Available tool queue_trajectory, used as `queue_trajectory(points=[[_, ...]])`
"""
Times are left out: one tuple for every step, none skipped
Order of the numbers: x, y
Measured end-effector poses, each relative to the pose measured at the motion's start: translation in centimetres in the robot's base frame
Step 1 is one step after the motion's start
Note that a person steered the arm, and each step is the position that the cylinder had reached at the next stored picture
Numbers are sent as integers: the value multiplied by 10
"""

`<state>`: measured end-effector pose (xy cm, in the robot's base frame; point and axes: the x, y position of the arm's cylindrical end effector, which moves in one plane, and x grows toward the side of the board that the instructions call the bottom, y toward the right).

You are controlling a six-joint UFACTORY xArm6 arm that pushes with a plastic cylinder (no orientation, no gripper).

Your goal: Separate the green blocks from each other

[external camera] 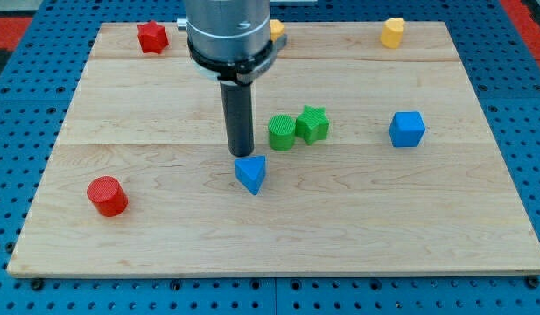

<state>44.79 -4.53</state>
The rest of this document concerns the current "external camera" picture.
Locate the red cylinder block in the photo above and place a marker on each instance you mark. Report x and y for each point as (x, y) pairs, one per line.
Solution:
(107, 196)

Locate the green star block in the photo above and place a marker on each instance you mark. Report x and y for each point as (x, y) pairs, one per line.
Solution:
(312, 124)

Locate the blue triangle block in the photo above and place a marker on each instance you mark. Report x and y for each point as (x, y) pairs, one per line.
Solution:
(251, 171)

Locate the green cylinder block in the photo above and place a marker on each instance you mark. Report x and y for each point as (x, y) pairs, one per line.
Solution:
(281, 132)

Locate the wooden board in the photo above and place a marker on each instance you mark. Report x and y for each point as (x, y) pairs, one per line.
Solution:
(352, 205)

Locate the yellow block behind arm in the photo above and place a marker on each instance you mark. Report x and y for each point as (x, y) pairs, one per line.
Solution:
(277, 29)

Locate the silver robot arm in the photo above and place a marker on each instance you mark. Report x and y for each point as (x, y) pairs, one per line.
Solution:
(231, 41)

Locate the red star block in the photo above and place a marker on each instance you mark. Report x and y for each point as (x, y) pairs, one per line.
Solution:
(152, 37)

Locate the black clamp ring mount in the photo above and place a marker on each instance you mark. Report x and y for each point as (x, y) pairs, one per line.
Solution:
(241, 72)

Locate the blue cube block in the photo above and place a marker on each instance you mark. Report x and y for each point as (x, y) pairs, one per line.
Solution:
(406, 129)

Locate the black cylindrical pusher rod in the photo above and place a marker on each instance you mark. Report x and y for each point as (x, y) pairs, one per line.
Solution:
(237, 110)

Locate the yellow heart block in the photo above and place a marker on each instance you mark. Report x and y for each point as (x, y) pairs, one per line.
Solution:
(392, 32)

